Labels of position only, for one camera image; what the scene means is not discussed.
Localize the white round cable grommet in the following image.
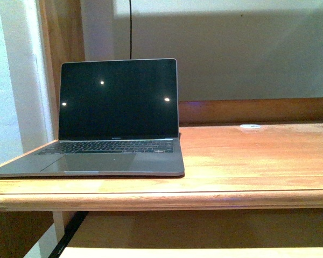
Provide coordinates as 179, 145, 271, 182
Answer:
240, 124, 261, 130

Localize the wooden desk back rail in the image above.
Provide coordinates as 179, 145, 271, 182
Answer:
179, 97, 323, 126

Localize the wooden vertical post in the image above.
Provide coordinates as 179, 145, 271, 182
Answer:
37, 1, 85, 139

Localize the black drawer slide rail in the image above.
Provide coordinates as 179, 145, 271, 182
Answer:
49, 211, 88, 258

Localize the black hanging cable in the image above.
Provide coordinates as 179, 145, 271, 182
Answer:
128, 0, 133, 60

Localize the light wood keyboard tray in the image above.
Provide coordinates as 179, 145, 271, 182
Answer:
60, 247, 323, 257

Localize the grey open laptop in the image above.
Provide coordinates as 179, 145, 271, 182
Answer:
0, 59, 185, 178

